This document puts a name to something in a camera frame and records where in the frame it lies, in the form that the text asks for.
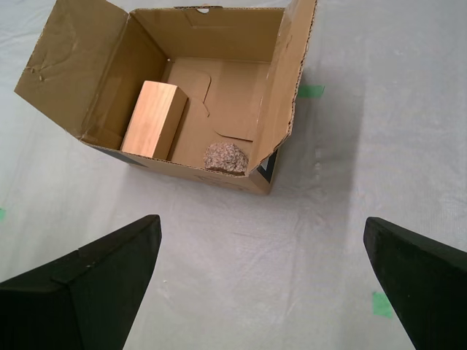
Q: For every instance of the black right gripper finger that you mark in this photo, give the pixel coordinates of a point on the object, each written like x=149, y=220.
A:
x=80, y=302
x=430, y=291

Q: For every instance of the light wooden block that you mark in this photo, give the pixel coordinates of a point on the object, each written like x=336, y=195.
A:
x=153, y=120

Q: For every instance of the speckled pinkish granite rock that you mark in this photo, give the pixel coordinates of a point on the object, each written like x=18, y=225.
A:
x=226, y=157

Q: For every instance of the cardboard box black stripes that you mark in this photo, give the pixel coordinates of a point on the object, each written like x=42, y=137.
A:
x=233, y=91

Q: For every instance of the faded green tape patch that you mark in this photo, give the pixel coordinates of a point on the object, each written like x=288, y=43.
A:
x=2, y=214
x=382, y=305
x=312, y=91

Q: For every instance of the white translucent table cover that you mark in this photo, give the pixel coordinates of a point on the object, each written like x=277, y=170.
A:
x=255, y=255

